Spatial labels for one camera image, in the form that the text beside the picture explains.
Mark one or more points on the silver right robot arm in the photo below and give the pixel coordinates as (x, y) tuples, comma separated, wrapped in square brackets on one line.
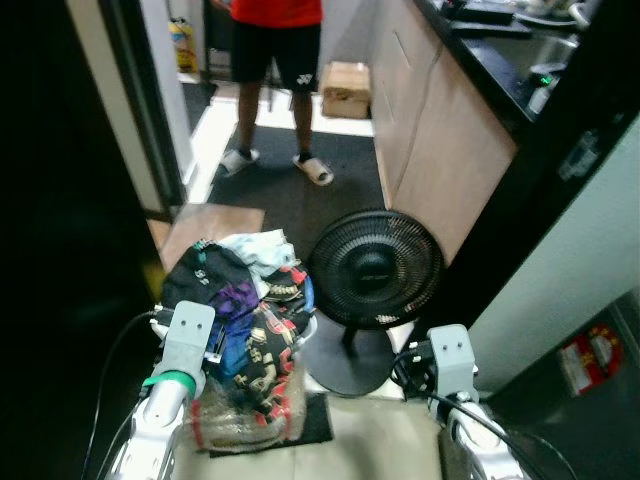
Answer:
[(478, 440)]

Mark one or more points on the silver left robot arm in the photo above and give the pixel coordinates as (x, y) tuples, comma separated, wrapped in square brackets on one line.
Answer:
[(152, 430)]

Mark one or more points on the grey washing machine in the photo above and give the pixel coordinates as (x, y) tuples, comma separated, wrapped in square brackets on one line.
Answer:
[(575, 420)]

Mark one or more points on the blue garment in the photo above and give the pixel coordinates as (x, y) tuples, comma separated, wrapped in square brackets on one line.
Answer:
[(236, 350)]

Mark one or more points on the black red patterned garment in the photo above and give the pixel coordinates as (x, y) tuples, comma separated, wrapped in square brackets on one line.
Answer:
[(270, 345)]

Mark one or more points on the purple garment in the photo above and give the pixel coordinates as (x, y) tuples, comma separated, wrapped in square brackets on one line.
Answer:
[(238, 299)]

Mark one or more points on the clear plastic laundry basket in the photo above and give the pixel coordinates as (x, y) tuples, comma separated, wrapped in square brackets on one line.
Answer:
[(243, 418)]

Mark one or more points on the white light-blue cloth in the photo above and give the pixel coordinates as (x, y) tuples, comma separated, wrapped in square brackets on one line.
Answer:
[(258, 250)]

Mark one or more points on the red warning sticker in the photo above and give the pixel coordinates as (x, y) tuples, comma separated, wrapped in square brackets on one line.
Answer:
[(590, 358)]

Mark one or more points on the wooden counter cabinet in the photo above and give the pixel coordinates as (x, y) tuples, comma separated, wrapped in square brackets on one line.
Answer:
[(432, 130)]

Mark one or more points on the brown cardboard box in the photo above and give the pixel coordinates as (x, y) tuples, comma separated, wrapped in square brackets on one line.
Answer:
[(347, 92)]

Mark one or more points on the black device with green light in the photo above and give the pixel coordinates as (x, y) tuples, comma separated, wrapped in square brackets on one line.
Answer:
[(541, 85)]

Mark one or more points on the person in red shirt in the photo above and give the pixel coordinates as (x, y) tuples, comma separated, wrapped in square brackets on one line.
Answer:
[(276, 48)]

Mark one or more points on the black countertop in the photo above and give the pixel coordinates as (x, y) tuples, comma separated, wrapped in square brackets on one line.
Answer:
[(495, 55)]

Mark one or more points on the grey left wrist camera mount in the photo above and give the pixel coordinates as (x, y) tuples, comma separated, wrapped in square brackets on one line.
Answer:
[(190, 335)]

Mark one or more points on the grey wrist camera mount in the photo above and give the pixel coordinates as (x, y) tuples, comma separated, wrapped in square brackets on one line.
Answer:
[(190, 335), (452, 360)]

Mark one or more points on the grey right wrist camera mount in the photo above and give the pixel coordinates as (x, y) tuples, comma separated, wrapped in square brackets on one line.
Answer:
[(452, 360)]

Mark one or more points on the black pedestal fan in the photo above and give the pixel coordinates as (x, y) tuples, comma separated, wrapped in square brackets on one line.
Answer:
[(375, 270)]

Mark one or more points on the black partition frame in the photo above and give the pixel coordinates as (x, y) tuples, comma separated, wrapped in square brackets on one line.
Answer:
[(545, 165)]

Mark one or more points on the dark sliding door frame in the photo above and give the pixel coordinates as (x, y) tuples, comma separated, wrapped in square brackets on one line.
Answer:
[(135, 100)]

